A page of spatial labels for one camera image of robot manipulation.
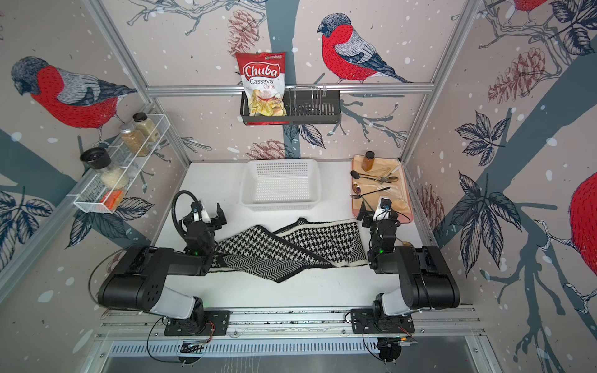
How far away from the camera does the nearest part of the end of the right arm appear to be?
69cm

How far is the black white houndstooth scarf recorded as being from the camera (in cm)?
85

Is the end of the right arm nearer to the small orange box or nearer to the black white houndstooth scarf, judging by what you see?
the black white houndstooth scarf

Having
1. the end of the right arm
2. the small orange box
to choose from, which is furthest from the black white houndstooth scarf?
the small orange box
